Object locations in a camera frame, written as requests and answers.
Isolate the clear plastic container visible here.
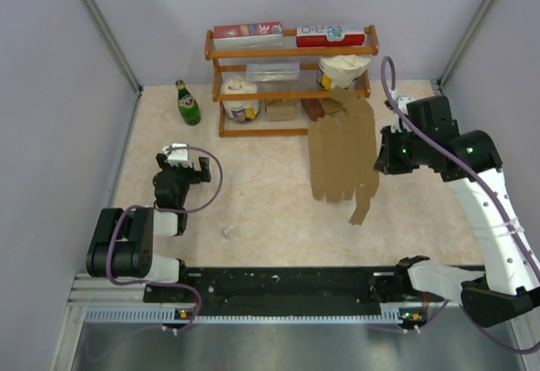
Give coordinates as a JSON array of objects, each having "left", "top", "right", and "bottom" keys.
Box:
[{"left": 246, "top": 62, "right": 300, "bottom": 82}]

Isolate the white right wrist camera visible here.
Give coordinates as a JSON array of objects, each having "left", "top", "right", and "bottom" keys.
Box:
[{"left": 391, "top": 89, "right": 417, "bottom": 115}]

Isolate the tan sponge block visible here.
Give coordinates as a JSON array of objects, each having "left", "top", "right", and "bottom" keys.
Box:
[{"left": 265, "top": 99, "right": 296, "bottom": 121}]

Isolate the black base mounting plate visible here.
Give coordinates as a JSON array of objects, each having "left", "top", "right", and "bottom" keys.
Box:
[{"left": 143, "top": 266, "right": 486, "bottom": 316}]

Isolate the red white carton box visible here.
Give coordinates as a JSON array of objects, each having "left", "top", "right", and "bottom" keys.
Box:
[{"left": 295, "top": 24, "right": 365, "bottom": 47}]

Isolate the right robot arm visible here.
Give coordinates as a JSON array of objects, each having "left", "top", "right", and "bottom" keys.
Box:
[{"left": 375, "top": 95, "right": 539, "bottom": 328}]

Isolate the orange wooden shelf rack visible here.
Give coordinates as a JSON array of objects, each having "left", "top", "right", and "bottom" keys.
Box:
[{"left": 204, "top": 24, "right": 379, "bottom": 137}]

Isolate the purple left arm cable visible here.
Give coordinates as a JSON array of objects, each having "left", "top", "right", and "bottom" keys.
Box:
[{"left": 86, "top": 145, "right": 224, "bottom": 362}]

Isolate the red foil wrap box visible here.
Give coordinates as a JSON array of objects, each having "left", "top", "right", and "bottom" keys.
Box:
[{"left": 213, "top": 21, "right": 284, "bottom": 50}]

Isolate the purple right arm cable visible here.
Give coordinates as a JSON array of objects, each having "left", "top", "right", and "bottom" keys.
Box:
[{"left": 381, "top": 55, "right": 540, "bottom": 355}]

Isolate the brown scouring pad pack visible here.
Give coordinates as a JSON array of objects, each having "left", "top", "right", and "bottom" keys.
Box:
[{"left": 300, "top": 99, "right": 344, "bottom": 121}]

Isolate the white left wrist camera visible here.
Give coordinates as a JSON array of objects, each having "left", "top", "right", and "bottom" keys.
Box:
[{"left": 162, "top": 143, "right": 192, "bottom": 168}]

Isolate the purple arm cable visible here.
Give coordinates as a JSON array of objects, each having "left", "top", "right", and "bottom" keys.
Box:
[
  {"left": 86, "top": 145, "right": 224, "bottom": 362},
  {"left": 381, "top": 55, "right": 540, "bottom": 355}
]

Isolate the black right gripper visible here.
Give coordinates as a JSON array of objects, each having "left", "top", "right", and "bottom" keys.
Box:
[{"left": 373, "top": 124, "right": 429, "bottom": 175}]

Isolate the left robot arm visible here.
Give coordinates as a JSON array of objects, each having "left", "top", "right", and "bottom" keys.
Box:
[{"left": 86, "top": 149, "right": 211, "bottom": 301}]

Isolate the green glass bottle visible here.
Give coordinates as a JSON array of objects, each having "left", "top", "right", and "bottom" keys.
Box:
[{"left": 175, "top": 80, "right": 201, "bottom": 126}]

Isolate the grey slotted cable duct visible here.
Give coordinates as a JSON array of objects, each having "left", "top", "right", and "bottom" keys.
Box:
[{"left": 84, "top": 305, "right": 427, "bottom": 325}]

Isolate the white bag upper shelf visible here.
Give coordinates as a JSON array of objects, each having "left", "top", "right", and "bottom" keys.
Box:
[{"left": 316, "top": 55, "right": 371, "bottom": 90}]

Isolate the brown cardboard box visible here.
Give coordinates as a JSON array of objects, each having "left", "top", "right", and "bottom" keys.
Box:
[{"left": 307, "top": 88, "right": 380, "bottom": 225}]

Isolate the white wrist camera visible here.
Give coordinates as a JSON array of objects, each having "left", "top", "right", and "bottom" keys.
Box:
[
  {"left": 162, "top": 143, "right": 192, "bottom": 168},
  {"left": 391, "top": 89, "right": 417, "bottom": 115}
]

